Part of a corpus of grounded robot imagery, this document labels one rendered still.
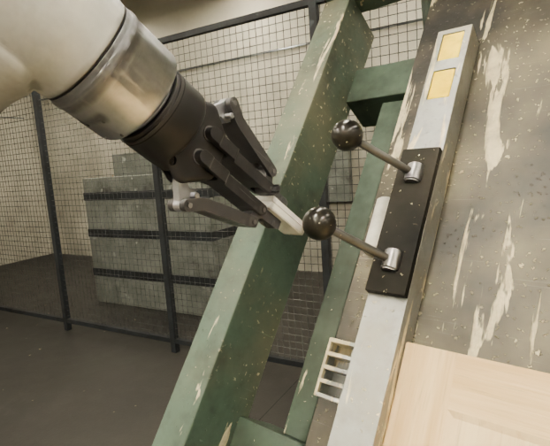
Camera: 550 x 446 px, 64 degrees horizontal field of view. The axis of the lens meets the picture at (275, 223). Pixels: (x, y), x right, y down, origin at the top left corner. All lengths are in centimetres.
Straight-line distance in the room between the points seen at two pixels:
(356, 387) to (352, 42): 64
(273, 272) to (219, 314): 11
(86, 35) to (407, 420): 45
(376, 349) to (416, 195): 19
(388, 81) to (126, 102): 59
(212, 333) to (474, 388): 35
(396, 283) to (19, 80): 41
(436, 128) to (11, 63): 49
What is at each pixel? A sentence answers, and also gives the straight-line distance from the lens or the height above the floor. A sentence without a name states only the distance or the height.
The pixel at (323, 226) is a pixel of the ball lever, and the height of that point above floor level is 142.
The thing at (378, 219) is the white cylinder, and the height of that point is 141.
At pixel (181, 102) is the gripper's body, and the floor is 155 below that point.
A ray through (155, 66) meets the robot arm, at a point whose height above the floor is 157.
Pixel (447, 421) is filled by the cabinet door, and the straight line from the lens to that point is 51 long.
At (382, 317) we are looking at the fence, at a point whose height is 131.
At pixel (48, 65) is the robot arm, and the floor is 157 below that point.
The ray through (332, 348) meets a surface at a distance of 57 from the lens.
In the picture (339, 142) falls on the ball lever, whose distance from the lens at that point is 53.
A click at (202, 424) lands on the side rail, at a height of 116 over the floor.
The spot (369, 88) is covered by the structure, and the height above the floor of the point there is 162.
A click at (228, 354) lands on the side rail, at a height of 123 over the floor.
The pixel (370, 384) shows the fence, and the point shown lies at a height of 125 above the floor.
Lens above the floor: 150
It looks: 8 degrees down
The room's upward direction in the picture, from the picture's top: 4 degrees counter-clockwise
